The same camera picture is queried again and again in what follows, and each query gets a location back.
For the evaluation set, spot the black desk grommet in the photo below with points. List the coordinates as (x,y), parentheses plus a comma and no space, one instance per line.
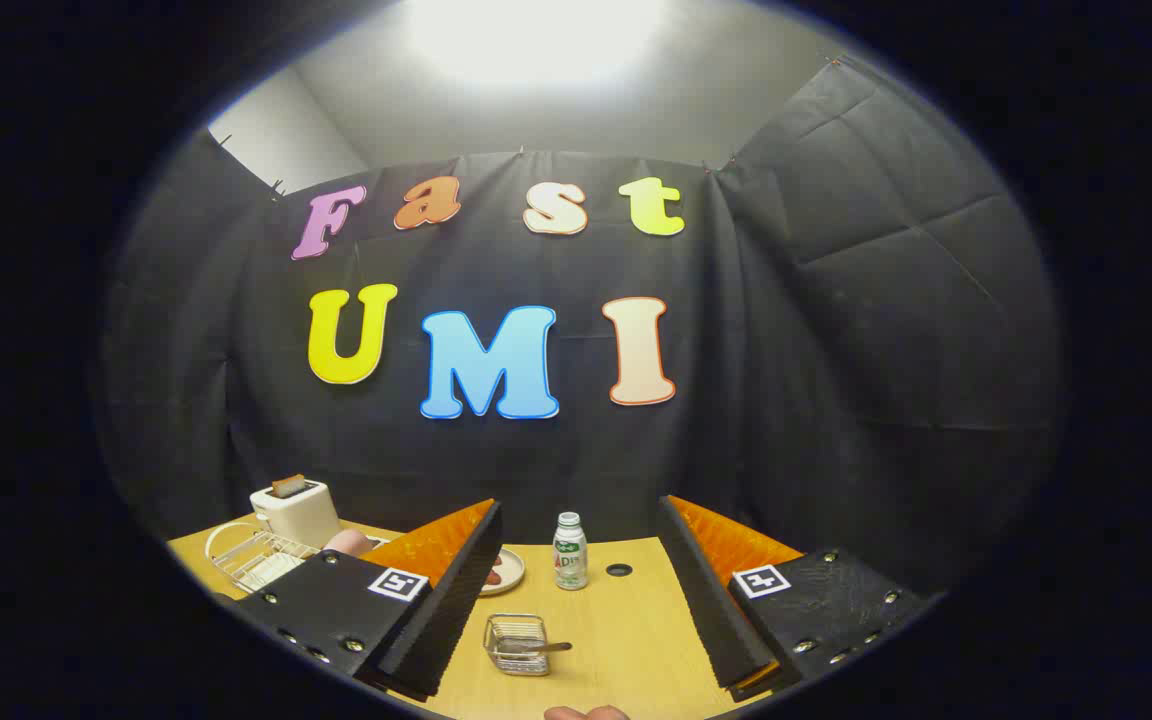
(619,570)

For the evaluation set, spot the brown toast slice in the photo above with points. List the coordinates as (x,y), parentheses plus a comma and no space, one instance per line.
(288,486)

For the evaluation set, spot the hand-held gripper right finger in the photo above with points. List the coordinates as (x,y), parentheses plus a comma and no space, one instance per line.
(706,610)

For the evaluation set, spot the beige round plate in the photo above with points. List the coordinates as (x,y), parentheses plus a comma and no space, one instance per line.
(513,575)

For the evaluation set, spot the white drink bottle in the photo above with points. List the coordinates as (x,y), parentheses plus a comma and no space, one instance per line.
(570,560)

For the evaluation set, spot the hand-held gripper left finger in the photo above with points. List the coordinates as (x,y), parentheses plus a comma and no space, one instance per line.
(456,610)

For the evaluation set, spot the white toaster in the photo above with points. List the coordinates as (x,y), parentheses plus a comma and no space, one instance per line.
(301,515)

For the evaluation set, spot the pink plate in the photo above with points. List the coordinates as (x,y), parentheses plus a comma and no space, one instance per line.
(346,543)

